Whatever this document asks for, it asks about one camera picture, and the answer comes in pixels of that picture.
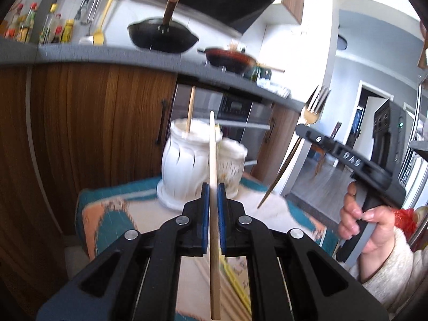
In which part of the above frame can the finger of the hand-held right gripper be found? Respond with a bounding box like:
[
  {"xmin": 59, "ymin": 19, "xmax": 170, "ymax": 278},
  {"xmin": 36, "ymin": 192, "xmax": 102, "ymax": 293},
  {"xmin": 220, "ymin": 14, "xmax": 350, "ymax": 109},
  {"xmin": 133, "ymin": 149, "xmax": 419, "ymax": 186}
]
[{"xmin": 295, "ymin": 124, "xmax": 338, "ymax": 154}]

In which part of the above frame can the narrow wooden base cabinet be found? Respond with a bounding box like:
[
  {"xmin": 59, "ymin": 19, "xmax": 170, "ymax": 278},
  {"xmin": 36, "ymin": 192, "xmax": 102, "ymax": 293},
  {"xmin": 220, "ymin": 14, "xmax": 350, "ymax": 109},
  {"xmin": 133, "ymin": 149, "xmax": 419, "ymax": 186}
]
[{"xmin": 251, "ymin": 104, "xmax": 301, "ymax": 189}]

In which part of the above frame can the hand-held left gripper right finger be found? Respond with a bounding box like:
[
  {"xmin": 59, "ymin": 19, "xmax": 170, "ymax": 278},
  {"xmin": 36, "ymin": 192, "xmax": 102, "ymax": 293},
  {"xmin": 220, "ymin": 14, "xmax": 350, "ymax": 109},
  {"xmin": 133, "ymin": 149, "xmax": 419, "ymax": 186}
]
[{"xmin": 217, "ymin": 182, "xmax": 390, "ymax": 321}]

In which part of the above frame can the steel refrigerator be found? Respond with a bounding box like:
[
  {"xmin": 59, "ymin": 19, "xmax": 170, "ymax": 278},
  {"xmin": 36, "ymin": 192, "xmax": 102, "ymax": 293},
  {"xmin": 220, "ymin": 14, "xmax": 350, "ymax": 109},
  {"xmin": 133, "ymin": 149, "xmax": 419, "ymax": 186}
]
[{"xmin": 399, "ymin": 74, "xmax": 428, "ymax": 248}]

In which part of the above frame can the white ceramic utensil holder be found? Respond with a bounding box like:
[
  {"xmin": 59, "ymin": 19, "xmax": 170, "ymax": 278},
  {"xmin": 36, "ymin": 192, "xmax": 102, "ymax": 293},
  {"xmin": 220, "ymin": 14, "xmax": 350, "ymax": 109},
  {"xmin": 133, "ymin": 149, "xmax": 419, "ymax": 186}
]
[{"xmin": 157, "ymin": 118, "xmax": 248, "ymax": 212}]

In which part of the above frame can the gold metal fork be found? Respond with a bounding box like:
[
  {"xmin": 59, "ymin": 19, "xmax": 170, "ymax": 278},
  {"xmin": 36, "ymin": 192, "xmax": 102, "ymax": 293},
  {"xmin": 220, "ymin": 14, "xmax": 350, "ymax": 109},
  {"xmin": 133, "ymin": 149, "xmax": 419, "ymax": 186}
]
[{"xmin": 257, "ymin": 85, "xmax": 332, "ymax": 209}]

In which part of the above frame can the black wok with wooden handle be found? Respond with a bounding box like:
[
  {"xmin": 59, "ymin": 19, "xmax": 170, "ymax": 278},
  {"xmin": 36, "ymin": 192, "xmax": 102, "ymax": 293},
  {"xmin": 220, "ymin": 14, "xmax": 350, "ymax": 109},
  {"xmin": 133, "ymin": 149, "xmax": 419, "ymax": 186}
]
[{"xmin": 127, "ymin": 0, "xmax": 200, "ymax": 54}]

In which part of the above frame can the built-in steel oven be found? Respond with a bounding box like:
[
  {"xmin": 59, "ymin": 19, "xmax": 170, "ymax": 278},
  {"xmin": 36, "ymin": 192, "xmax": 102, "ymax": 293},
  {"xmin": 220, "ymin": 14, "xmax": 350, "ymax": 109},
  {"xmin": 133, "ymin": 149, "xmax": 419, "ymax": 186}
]
[{"xmin": 167, "ymin": 83, "xmax": 275, "ymax": 178}]

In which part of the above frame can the grey kitchen countertop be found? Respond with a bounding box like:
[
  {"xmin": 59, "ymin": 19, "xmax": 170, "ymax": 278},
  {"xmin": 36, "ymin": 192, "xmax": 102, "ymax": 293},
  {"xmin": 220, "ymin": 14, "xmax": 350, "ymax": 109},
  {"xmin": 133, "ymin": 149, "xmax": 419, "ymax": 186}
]
[{"xmin": 0, "ymin": 35, "xmax": 305, "ymax": 114}]

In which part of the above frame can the metal hanging utensil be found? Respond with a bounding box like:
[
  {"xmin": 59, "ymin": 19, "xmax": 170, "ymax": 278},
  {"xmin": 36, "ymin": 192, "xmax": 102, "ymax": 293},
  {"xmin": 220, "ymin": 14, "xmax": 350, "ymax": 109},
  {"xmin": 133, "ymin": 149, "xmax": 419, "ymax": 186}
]
[
  {"xmin": 75, "ymin": 0, "xmax": 95, "ymax": 22},
  {"xmin": 87, "ymin": 0, "xmax": 104, "ymax": 25}
]

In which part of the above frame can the yellow cap clear bottle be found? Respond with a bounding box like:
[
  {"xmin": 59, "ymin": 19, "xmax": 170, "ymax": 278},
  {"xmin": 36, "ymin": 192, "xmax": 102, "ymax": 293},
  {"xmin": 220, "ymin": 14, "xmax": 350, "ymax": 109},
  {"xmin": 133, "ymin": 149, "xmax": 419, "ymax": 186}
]
[{"xmin": 39, "ymin": 4, "xmax": 58, "ymax": 45}]

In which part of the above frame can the green pot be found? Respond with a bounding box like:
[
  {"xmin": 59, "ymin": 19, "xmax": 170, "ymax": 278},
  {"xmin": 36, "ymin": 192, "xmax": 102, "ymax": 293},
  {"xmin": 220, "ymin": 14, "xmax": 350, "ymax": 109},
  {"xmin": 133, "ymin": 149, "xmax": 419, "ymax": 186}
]
[{"xmin": 247, "ymin": 67, "xmax": 273, "ymax": 82}]

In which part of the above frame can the horse printed cloth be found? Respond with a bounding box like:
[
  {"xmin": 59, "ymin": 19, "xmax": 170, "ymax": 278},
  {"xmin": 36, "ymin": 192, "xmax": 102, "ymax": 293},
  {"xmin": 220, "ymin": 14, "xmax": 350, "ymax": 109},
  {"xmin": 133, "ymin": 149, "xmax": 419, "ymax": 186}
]
[{"xmin": 75, "ymin": 172, "xmax": 342, "ymax": 321}]

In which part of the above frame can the person's right hand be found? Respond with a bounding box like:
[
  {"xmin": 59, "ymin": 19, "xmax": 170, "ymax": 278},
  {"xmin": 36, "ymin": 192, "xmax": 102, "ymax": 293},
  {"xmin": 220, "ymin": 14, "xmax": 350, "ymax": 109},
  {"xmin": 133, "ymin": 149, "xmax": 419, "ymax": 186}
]
[{"xmin": 337, "ymin": 181, "xmax": 398, "ymax": 255}]

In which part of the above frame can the person's right forearm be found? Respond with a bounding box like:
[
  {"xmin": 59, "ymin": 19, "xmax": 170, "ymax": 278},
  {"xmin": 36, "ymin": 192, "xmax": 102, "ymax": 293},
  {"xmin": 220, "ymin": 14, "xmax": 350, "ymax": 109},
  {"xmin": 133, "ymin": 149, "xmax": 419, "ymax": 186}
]
[{"xmin": 356, "ymin": 222, "xmax": 428, "ymax": 313}]

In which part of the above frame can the yellow squeeze bottle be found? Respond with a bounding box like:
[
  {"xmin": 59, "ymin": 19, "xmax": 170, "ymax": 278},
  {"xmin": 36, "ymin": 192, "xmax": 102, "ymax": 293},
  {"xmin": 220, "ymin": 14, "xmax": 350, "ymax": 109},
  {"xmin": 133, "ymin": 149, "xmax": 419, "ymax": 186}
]
[{"xmin": 62, "ymin": 19, "xmax": 75, "ymax": 43}]

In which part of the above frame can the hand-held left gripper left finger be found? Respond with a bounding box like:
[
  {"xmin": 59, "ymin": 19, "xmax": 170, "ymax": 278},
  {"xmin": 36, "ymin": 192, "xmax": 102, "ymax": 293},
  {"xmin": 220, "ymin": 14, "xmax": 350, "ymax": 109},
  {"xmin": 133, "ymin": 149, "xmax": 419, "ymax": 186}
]
[{"xmin": 36, "ymin": 182, "xmax": 211, "ymax": 321}]

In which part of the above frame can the wooden chopstick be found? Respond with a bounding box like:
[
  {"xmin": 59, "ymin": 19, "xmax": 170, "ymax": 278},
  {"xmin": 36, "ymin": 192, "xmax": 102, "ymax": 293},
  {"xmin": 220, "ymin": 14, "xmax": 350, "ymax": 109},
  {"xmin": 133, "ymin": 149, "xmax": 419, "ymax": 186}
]
[
  {"xmin": 185, "ymin": 86, "xmax": 196, "ymax": 135},
  {"xmin": 208, "ymin": 110, "xmax": 222, "ymax": 321}
]

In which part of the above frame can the wooden chair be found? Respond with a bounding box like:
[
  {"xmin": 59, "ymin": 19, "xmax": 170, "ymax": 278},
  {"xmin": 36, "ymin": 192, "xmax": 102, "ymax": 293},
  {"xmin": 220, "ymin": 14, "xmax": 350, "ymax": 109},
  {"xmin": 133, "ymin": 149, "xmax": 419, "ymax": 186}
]
[{"xmin": 314, "ymin": 122, "xmax": 342, "ymax": 178}]

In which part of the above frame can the red crinkled object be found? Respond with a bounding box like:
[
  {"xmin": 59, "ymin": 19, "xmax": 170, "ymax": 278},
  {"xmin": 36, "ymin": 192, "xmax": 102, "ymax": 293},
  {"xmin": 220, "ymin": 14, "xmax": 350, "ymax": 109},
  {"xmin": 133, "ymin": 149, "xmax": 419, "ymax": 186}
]
[{"xmin": 393, "ymin": 207, "xmax": 417, "ymax": 232}]

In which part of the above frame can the red cap sauce bottle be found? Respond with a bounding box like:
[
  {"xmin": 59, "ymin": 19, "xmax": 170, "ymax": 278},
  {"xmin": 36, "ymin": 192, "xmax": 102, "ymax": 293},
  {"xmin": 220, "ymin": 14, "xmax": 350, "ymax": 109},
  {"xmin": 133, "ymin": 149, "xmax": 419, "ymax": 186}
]
[
  {"xmin": 24, "ymin": 3, "xmax": 38, "ymax": 43},
  {"xmin": 5, "ymin": 3, "xmax": 25, "ymax": 40}
]

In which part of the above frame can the yellow plastic spoon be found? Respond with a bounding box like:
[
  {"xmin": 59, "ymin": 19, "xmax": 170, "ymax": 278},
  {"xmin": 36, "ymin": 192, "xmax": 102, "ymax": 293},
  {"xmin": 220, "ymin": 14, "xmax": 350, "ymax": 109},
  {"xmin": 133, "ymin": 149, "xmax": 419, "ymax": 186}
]
[{"xmin": 221, "ymin": 256, "xmax": 252, "ymax": 311}]

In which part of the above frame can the red frying pan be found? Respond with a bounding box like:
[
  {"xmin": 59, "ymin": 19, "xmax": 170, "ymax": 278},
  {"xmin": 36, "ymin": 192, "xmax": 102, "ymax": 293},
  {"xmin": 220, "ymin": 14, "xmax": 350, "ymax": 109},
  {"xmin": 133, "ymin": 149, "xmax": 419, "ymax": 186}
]
[{"xmin": 197, "ymin": 46, "xmax": 285, "ymax": 75}]

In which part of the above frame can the striped dish towel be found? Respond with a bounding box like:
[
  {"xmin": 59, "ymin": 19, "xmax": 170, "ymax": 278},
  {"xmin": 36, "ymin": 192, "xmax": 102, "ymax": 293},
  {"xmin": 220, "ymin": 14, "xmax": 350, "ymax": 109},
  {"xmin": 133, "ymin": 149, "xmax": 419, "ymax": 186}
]
[{"xmin": 257, "ymin": 79, "xmax": 291, "ymax": 98}]

